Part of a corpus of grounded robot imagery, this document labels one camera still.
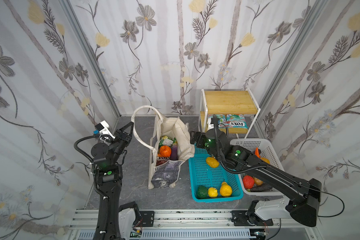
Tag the yellow bumpy fruit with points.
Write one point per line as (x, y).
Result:
(212, 162)

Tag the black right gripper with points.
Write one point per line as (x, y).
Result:
(214, 127)

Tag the yellow lemon front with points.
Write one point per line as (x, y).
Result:
(213, 193)

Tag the purple eggplant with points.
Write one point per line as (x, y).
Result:
(174, 153)

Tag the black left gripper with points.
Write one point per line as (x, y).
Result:
(121, 139)

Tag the teal plastic basket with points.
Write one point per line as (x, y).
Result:
(201, 174)

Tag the green avocado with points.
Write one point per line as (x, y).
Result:
(202, 192)

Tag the dark cucumber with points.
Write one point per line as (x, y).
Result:
(261, 188)

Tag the orange carrot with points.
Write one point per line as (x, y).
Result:
(257, 152)

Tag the yellow pear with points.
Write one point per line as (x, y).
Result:
(225, 190)

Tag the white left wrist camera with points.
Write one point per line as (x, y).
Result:
(103, 129)

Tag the yellow onion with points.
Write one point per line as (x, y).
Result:
(265, 160)

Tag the aluminium rail frame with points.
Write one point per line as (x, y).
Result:
(207, 225)

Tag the teal Fox's candy bag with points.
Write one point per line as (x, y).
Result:
(236, 121)

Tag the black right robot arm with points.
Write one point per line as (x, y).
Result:
(304, 196)

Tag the cream canvas tote bag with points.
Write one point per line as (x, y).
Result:
(166, 175)

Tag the orange tangerine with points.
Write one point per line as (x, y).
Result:
(165, 151)

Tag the white wooden two-tier shelf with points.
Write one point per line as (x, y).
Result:
(228, 102)

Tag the red green candy bag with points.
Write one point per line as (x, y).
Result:
(222, 120)

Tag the brown potato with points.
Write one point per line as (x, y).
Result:
(258, 182)

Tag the orange candy bag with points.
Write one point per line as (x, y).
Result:
(161, 159)

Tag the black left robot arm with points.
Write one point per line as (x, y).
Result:
(107, 174)

